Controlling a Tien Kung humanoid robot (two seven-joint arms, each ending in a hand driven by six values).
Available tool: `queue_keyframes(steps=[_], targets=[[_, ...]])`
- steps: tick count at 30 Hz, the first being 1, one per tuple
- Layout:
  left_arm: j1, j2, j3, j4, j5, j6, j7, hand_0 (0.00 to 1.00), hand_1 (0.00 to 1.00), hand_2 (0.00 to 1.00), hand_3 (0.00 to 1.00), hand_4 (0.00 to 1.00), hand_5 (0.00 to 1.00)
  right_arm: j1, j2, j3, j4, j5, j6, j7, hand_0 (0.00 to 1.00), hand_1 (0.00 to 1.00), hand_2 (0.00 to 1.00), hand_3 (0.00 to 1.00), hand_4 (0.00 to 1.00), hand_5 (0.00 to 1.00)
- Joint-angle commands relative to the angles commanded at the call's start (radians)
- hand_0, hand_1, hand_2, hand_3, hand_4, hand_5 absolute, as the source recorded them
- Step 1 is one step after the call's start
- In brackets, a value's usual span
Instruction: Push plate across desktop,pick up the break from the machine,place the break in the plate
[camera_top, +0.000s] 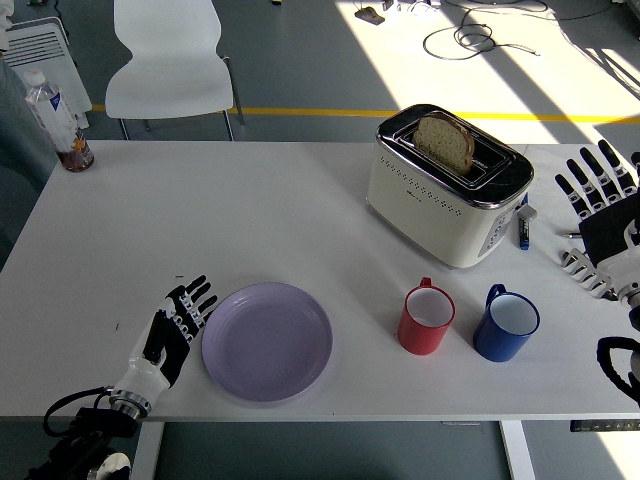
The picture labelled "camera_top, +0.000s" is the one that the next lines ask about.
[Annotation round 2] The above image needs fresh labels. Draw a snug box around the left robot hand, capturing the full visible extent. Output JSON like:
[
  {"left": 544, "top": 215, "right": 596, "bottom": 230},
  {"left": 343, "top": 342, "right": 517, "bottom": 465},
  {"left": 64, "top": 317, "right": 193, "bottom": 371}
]
[{"left": 110, "top": 273, "right": 220, "bottom": 402}]

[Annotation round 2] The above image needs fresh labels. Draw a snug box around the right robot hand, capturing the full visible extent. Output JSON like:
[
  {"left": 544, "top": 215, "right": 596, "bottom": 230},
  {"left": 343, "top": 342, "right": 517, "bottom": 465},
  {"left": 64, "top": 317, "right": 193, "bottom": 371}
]
[{"left": 554, "top": 138, "right": 640, "bottom": 302}]

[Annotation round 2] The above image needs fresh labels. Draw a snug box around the purple plate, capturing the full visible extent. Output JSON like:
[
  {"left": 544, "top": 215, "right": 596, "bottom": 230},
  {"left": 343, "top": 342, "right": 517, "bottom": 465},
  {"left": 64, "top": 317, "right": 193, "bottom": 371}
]
[{"left": 200, "top": 282, "right": 335, "bottom": 404}]

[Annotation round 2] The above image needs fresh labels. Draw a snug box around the bread slice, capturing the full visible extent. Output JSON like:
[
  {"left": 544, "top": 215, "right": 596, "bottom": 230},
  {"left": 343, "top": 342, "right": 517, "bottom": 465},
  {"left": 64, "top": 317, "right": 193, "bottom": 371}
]
[{"left": 412, "top": 112, "right": 476, "bottom": 176}]

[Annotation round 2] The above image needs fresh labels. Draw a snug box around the metal toast rack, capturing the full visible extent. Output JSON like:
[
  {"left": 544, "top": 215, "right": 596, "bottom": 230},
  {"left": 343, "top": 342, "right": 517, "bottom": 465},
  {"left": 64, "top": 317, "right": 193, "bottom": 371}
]
[{"left": 559, "top": 248, "right": 621, "bottom": 301}]

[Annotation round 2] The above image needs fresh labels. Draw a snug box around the blue marker pen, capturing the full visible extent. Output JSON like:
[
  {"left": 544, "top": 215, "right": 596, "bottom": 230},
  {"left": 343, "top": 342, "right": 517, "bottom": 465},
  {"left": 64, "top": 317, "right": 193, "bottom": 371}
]
[{"left": 517, "top": 193, "right": 532, "bottom": 251}]

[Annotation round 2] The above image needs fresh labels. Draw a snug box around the white table leg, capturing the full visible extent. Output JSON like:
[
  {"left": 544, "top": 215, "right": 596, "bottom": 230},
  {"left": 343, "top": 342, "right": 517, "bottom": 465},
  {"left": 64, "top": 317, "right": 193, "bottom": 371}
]
[
  {"left": 498, "top": 420, "right": 537, "bottom": 480},
  {"left": 128, "top": 422, "right": 166, "bottom": 480}
]

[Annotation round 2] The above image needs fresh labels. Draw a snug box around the blue mug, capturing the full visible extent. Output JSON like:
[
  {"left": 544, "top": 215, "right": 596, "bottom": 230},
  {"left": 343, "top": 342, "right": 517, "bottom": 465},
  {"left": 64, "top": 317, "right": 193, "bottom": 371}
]
[{"left": 472, "top": 283, "right": 542, "bottom": 363}]

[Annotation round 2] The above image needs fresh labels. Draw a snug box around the cream chrome toaster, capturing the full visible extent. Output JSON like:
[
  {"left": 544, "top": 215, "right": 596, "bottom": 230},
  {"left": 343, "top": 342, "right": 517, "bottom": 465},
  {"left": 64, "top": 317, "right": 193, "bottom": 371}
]
[{"left": 366, "top": 103, "right": 539, "bottom": 271}]

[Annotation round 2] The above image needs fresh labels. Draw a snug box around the black table control panel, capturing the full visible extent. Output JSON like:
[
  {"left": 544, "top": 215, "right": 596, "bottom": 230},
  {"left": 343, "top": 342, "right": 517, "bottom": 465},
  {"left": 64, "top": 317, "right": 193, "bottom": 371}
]
[{"left": 569, "top": 418, "right": 640, "bottom": 433}]

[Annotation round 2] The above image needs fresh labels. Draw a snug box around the red mug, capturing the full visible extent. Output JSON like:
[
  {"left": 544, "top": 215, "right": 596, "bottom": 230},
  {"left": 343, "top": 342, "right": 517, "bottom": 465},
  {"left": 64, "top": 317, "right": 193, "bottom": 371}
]
[{"left": 397, "top": 277, "right": 457, "bottom": 357}]

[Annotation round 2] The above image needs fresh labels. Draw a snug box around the person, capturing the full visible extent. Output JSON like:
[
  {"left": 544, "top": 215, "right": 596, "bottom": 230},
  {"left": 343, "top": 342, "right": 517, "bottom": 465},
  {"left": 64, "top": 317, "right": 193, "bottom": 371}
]
[{"left": 0, "top": 0, "right": 60, "bottom": 274}]

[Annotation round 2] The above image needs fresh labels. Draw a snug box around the clear plastic drink bottle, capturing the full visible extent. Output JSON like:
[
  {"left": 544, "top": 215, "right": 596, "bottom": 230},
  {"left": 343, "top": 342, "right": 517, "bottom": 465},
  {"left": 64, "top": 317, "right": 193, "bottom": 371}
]
[{"left": 23, "top": 68, "right": 96, "bottom": 174}]

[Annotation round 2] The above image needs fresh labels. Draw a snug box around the white chair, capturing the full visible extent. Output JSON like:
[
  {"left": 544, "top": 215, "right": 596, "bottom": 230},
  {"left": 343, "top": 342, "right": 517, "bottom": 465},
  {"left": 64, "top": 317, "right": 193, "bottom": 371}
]
[{"left": 104, "top": 0, "right": 246, "bottom": 142}]

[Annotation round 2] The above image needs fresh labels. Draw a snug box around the white panel heater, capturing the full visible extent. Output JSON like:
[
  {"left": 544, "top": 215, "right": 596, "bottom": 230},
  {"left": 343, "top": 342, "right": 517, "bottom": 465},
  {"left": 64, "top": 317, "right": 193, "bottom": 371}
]
[{"left": 3, "top": 17, "right": 94, "bottom": 117}]

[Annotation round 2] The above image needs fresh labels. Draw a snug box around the black floor pedal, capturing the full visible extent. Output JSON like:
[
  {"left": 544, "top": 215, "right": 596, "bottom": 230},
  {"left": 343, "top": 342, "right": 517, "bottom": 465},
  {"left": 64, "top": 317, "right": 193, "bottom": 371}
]
[{"left": 354, "top": 6, "right": 387, "bottom": 25}]

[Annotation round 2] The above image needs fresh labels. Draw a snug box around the black coiled floor cable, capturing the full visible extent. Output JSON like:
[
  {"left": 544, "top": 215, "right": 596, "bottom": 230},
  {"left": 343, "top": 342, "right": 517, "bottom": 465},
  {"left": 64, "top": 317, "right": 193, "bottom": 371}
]
[{"left": 422, "top": 7, "right": 544, "bottom": 62}]

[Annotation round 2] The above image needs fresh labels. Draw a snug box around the white floor cable bundle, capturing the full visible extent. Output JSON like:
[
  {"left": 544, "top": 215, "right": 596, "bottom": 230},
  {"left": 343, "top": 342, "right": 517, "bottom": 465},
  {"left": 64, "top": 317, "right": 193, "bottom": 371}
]
[{"left": 397, "top": 0, "right": 442, "bottom": 15}]

